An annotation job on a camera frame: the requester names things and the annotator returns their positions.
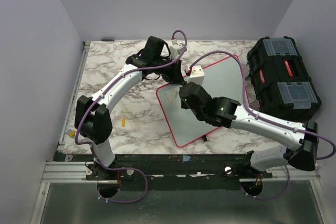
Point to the black toolbox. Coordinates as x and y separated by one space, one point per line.
281 83

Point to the aluminium frame rail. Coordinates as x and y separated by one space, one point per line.
64 168

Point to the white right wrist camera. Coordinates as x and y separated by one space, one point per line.
196 74

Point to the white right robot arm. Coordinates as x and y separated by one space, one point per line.
297 142

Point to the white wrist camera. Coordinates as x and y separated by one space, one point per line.
176 48
196 74

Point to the pink framed whiteboard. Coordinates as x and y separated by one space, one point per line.
199 107

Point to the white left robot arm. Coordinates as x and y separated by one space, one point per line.
92 118

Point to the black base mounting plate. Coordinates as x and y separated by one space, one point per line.
171 172

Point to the small yellow connector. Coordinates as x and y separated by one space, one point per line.
71 133

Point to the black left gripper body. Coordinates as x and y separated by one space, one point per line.
168 72

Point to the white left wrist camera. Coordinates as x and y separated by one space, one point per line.
176 48

